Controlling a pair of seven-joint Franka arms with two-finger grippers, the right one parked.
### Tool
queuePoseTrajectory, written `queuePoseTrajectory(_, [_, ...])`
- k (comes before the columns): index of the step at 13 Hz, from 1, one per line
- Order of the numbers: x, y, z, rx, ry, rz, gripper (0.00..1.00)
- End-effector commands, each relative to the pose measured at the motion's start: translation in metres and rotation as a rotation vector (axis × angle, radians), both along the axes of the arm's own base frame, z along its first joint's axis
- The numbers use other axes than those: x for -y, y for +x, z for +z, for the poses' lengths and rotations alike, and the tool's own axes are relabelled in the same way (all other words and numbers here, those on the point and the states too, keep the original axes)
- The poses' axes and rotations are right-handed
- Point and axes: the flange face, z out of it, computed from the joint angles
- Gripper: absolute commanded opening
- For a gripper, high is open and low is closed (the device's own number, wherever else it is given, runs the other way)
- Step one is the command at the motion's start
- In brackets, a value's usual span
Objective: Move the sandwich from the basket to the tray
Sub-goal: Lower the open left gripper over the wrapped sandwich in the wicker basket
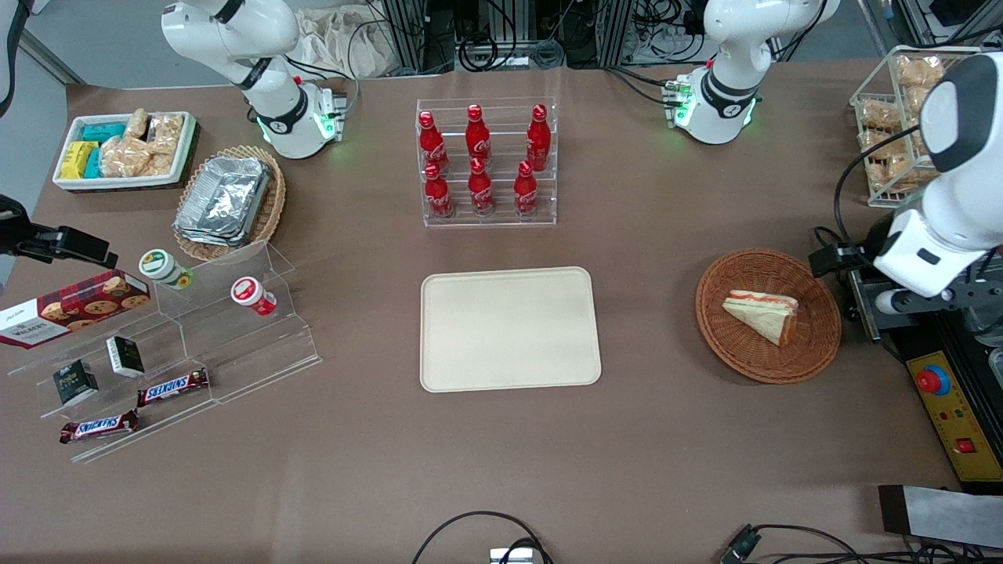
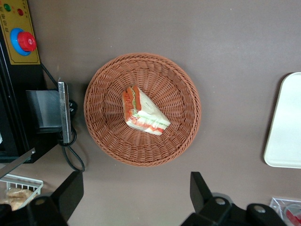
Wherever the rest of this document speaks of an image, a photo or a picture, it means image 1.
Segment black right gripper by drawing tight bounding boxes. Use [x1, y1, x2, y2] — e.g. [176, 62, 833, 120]
[0, 195, 119, 269]

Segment triangular sandwich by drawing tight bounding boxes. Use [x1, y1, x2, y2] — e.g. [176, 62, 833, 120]
[721, 289, 800, 348]

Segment round brown wicker basket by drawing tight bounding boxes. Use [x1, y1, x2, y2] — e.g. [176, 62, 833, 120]
[695, 248, 843, 385]

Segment oval wicker basket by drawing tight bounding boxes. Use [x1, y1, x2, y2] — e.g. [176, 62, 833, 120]
[172, 145, 287, 263]

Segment beige plastic tray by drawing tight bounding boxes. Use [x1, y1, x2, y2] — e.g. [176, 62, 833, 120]
[419, 266, 603, 393]

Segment white rectangular bin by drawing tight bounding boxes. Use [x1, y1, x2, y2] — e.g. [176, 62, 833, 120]
[53, 111, 197, 192]

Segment red cookie box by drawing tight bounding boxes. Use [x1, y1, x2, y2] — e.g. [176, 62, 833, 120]
[0, 269, 152, 350]

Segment green lid yogurt cup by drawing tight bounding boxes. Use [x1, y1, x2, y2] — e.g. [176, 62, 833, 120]
[139, 248, 194, 291]

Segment yellow snack pack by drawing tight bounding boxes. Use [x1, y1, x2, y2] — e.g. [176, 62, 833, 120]
[60, 141, 100, 180]

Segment small black box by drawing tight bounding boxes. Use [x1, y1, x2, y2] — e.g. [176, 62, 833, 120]
[52, 359, 101, 407]
[106, 335, 147, 379]

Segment stack of foil trays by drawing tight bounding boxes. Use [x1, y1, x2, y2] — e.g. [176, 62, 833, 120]
[174, 156, 272, 248]

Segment brown chocolate bar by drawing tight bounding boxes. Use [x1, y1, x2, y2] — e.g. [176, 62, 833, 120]
[59, 409, 140, 446]
[136, 367, 211, 409]

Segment red lid yogurt cup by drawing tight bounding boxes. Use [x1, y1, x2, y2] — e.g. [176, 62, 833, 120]
[230, 276, 278, 317]

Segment clear acrylic stepped shelf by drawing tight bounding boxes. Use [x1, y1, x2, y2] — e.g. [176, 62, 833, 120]
[6, 241, 323, 465]

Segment black machine with yellow panel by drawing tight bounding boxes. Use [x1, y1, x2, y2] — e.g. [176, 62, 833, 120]
[845, 211, 1003, 494]

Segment grey and black flat panel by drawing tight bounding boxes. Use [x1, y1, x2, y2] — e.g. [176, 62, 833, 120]
[877, 483, 1003, 550]

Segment red cola bottle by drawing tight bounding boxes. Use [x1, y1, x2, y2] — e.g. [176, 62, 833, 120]
[513, 161, 540, 217]
[418, 110, 450, 172]
[526, 104, 552, 172]
[467, 157, 496, 217]
[423, 162, 455, 219]
[465, 104, 492, 162]

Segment beige cloth bag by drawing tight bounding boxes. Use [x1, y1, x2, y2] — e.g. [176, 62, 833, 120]
[293, 6, 402, 80]

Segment clear acrylic bottle rack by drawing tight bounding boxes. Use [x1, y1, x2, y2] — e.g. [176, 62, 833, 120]
[415, 97, 559, 229]

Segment black machine cable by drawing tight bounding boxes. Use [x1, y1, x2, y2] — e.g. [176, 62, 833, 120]
[812, 225, 861, 271]

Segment white wire basket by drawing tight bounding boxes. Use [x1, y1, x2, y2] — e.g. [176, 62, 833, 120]
[849, 45, 984, 209]

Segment black cable with connector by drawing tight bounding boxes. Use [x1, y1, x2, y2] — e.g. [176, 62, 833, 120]
[719, 522, 1003, 564]

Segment black looped cable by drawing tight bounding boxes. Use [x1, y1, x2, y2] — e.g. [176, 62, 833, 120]
[411, 511, 554, 564]

